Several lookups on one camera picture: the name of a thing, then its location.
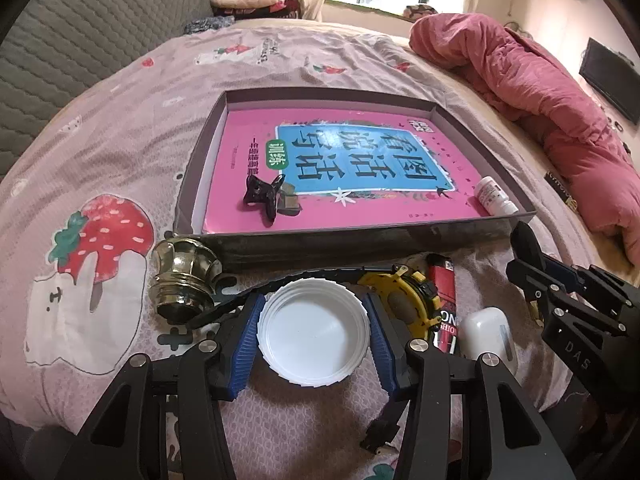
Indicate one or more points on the beige bed sheet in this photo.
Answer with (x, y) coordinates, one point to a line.
(450, 67)

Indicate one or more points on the white plastic lid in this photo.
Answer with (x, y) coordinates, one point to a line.
(310, 330)

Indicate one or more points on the black television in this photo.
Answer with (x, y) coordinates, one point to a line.
(610, 80)

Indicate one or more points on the small white pill bottle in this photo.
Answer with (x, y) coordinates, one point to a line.
(492, 195)

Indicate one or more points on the red lighter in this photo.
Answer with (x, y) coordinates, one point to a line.
(445, 285)

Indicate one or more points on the dark packet with gold print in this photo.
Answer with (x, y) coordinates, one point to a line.
(560, 187)

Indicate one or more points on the brass knob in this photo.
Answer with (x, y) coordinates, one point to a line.
(182, 270)

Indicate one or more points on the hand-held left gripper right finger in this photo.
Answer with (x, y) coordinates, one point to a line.
(382, 345)

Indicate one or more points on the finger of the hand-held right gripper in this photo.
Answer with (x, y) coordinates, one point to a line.
(565, 307)
(562, 268)

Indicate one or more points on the yellow tape measure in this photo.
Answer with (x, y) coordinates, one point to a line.
(395, 295)

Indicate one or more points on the grey shallow box tray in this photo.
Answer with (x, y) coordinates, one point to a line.
(350, 245)

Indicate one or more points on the small brown square block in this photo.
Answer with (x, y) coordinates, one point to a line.
(289, 203)

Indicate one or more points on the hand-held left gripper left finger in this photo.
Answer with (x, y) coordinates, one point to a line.
(245, 345)

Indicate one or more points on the blue patterned cloth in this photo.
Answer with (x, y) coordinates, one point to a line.
(207, 25)

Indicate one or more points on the pink folded blanket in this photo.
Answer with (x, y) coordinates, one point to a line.
(245, 3)

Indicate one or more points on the grey quilted sofa cover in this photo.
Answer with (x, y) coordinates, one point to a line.
(75, 35)

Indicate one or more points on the pink and blue book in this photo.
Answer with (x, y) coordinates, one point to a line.
(240, 160)

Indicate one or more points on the white earbuds case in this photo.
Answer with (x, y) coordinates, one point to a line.
(487, 332)

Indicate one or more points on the pink duvet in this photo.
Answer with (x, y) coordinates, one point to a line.
(500, 60)

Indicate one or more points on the pink strawberry printed blanket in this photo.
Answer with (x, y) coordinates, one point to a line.
(125, 135)

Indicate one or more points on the black hair claw clip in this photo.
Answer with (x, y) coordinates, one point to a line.
(262, 197)

